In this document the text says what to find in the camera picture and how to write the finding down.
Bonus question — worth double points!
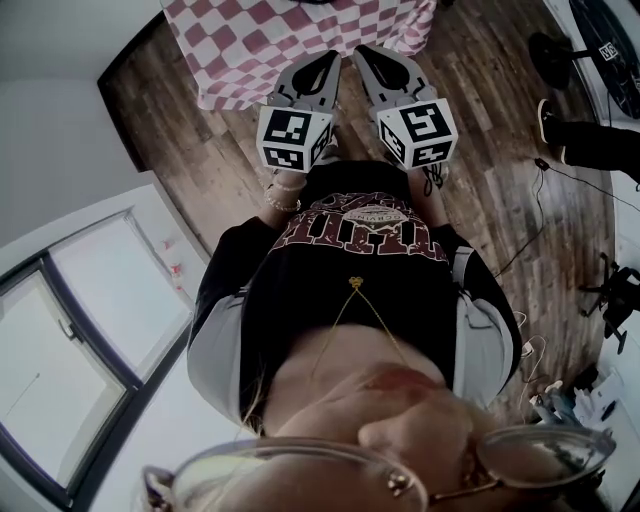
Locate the black framed window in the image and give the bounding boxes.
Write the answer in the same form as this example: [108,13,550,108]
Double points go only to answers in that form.
[0,207,194,506]

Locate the white cable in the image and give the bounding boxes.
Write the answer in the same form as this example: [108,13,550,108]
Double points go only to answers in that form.
[512,309,566,401]

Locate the gold pendant necklace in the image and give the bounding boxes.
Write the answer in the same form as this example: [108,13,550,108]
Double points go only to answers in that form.
[309,275,409,381]

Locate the person's face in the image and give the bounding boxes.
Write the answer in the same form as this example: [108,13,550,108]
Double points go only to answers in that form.
[262,327,566,512]

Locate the person's left forearm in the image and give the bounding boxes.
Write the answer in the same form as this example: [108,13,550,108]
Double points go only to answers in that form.
[260,167,309,227]

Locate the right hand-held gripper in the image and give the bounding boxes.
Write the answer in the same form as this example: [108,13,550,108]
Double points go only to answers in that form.
[352,44,459,171]

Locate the black printed sweatshirt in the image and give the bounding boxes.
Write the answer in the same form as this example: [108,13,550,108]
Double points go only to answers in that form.
[187,159,524,436]

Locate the black star chair base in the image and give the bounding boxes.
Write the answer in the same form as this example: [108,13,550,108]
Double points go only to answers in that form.
[579,252,640,351]

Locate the black floor cable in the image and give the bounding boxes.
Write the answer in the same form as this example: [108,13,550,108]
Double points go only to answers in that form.
[492,157,640,279]

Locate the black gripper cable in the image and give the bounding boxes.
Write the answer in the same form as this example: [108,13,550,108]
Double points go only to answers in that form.
[422,162,450,199]

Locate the red white checkered tablecloth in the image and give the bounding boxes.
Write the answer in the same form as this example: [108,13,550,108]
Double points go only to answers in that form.
[163,0,439,114]

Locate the person's right forearm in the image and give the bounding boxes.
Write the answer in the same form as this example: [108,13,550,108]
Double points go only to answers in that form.
[409,164,450,229]

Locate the gold chain bracelet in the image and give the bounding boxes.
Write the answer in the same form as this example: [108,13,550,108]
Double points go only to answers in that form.
[264,187,302,214]

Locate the round black side table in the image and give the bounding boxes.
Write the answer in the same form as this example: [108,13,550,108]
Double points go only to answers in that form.
[527,0,640,109]

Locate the clear frame eyeglasses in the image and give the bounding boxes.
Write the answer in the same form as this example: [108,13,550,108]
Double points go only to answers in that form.
[141,424,617,512]

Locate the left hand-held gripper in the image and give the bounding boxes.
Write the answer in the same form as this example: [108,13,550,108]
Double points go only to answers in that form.
[256,49,344,175]

